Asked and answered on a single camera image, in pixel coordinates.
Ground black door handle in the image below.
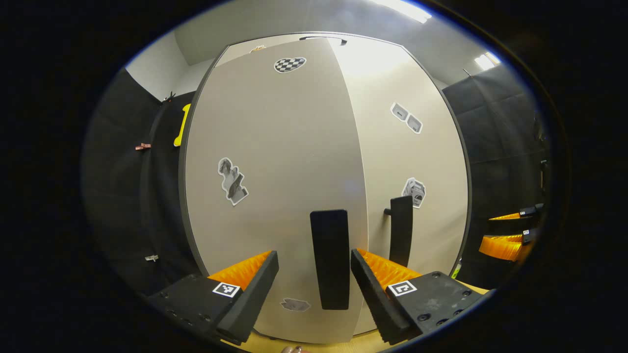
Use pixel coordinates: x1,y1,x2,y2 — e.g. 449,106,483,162
310,209,351,311
383,195,414,268

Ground white and grey shoe cabinet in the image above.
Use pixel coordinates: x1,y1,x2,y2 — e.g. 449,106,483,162
178,31,472,344

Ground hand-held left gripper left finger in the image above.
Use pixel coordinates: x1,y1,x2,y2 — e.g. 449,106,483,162
147,251,280,345

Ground white cabinet door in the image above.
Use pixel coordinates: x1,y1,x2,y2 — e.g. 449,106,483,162
327,36,470,337
183,38,369,344

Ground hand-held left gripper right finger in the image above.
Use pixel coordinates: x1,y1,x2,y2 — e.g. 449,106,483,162
350,248,484,345

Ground long ceiling light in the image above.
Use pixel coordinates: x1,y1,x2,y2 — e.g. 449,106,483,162
370,0,433,24

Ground beige cabinet drawer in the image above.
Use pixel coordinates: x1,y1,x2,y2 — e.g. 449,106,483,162
216,32,404,68

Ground small ceiling light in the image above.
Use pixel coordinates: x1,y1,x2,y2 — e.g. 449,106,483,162
474,51,501,71

